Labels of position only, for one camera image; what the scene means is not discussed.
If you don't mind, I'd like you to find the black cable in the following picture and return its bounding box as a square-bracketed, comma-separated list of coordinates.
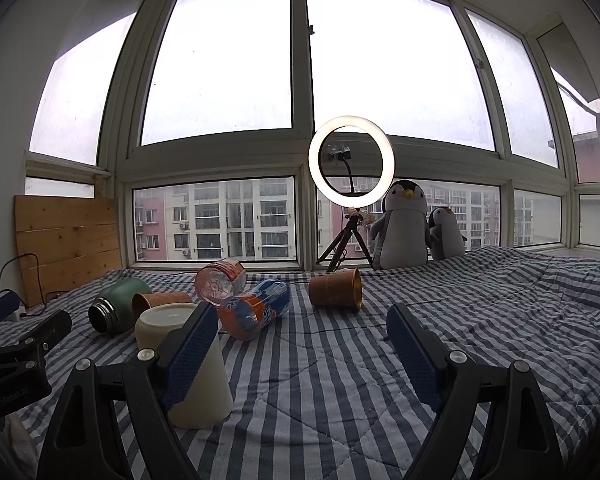
[0, 253, 63, 319]

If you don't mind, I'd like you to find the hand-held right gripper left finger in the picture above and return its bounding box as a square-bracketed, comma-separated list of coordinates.
[36, 301, 220, 480]

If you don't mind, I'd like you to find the ring light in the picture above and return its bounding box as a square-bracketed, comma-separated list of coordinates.
[308, 115, 395, 209]

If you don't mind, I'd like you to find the large grey penguin plush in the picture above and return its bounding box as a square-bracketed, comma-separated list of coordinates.
[369, 179, 431, 270]

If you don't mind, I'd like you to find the black gooseneck phone holder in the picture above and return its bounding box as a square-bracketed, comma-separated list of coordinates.
[321, 143, 357, 207]

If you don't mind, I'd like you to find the black tripod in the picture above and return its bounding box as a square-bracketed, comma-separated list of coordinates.
[317, 214, 374, 274]

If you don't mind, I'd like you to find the plain brown paper cup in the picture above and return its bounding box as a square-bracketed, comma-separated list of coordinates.
[131, 291, 194, 319]

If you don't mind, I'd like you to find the cream white cup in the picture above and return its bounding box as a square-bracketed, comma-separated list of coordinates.
[135, 302, 234, 429]

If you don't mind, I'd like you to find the wooden board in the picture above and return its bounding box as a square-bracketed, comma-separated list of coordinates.
[14, 194, 124, 309]

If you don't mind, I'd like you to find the brown cup with gold rim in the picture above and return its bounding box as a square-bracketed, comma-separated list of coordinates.
[308, 268, 364, 314]

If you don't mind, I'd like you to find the white window frame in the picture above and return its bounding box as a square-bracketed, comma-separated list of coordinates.
[24, 0, 600, 273]

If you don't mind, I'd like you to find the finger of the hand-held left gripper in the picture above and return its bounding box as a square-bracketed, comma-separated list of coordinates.
[0, 310, 73, 357]
[0, 291, 21, 333]

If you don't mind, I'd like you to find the green thermos bottle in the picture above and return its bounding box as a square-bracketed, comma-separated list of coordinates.
[88, 277, 152, 335]

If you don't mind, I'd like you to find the small grey penguin plush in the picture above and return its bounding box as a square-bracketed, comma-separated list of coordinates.
[427, 206, 468, 261]

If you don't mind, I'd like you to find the blue striped blanket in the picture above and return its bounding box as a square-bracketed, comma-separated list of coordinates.
[0, 245, 600, 480]

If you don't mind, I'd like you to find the white cloth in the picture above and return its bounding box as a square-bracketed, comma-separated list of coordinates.
[0, 412, 38, 480]

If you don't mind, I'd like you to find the orange blue soda bottle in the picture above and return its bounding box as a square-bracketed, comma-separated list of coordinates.
[218, 278, 293, 342]

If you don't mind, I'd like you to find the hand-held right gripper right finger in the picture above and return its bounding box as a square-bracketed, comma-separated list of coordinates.
[386, 302, 563, 480]

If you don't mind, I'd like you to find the clear bottle red label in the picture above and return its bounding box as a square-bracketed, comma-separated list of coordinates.
[195, 258, 247, 308]

